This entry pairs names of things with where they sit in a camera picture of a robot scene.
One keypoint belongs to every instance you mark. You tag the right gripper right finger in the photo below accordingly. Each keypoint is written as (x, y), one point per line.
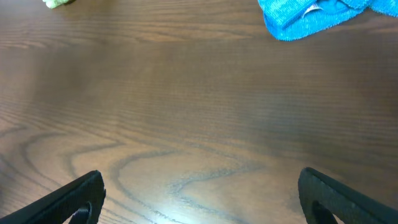
(324, 200)

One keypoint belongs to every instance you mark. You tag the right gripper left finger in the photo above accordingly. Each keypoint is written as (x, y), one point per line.
(80, 201)

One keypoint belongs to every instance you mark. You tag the blue cloth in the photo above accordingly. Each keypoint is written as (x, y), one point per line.
(289, 20)

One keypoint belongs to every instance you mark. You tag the green folded cloth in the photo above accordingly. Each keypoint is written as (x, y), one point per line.
(52, 4)

